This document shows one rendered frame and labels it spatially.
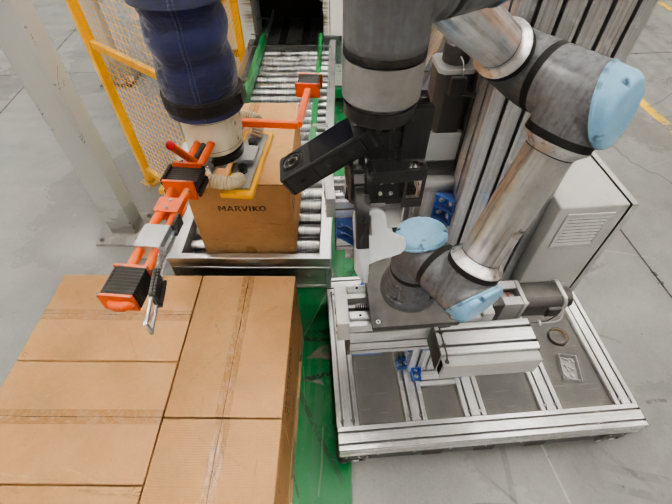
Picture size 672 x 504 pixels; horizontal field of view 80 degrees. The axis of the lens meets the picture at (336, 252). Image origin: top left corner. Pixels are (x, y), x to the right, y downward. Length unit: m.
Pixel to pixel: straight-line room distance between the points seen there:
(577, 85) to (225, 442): 1.31
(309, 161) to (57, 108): 2.13
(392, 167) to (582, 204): 0.82
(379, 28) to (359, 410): 1.61
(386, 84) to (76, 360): 1.60
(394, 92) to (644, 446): 2.20
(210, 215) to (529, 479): 1.73
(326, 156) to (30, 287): 2.66
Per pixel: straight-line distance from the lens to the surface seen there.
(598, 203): 1.22
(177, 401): 1.56
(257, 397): 1.50
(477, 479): 2.05
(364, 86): 0.38
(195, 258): 1.81
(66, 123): 2.52
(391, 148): 0.44
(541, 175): 0.77
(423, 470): 2.00
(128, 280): 0.92
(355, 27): 0.37
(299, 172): 0.43
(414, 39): 0.37
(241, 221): 1.70
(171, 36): 1.13
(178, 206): 1.06
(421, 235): 0.91
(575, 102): 0.73
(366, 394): 1.84
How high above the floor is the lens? 1.92
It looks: 49 degrees down
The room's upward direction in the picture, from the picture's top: straight up
